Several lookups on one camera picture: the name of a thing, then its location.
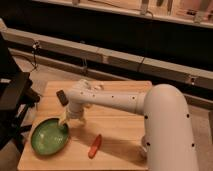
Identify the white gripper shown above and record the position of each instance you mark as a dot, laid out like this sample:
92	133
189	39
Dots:
73	111

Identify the green ceramic bowl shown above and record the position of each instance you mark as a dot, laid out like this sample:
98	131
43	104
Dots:
49	137

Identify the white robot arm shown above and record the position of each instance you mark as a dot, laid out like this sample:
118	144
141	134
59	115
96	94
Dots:
168	130

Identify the dark brown rectangular block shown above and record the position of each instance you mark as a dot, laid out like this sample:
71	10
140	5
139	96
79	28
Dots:
62	97

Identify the orange carrot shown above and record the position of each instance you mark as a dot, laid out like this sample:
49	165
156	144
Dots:
95	146

